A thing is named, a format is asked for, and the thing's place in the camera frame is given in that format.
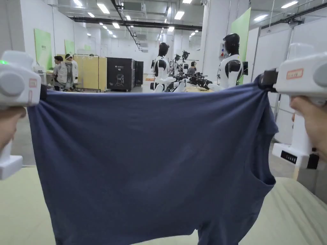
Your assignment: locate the bed with beige sheet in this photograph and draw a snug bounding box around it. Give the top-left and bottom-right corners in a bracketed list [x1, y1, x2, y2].
[0, 164, 327, 245]

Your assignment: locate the black and white humanoid robot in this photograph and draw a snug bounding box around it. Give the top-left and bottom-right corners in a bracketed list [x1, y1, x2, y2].
[150, 42, 171, 93]
[208, 33, 249, 92]

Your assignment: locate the person's right hand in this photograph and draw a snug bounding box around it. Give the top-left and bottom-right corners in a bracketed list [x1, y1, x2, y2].
[290, 96, 327, 163]

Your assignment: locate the yellow curtained rack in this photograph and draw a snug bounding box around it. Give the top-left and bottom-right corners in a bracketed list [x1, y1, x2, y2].
[73, 53, 108, 91]

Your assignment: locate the dark blue shirt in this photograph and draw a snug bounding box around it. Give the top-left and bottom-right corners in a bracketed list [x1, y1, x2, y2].
[27, 81, 279, 245]

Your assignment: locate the person's left hand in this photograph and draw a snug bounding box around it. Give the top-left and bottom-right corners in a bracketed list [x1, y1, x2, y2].
[0, 107, 27, 152]

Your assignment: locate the large black crate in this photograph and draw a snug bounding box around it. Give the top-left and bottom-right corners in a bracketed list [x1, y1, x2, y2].
[106, 56, 144, 92]

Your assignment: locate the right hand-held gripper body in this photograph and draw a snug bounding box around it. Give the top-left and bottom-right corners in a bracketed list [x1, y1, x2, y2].
[258, 43, 327, 170]

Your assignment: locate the table with robot arms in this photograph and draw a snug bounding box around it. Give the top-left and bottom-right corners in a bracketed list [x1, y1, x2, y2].
[165, 50, 214, 93]

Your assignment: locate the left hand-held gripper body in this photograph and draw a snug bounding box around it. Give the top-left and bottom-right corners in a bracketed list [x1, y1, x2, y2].
[0, 50, 48, 180]

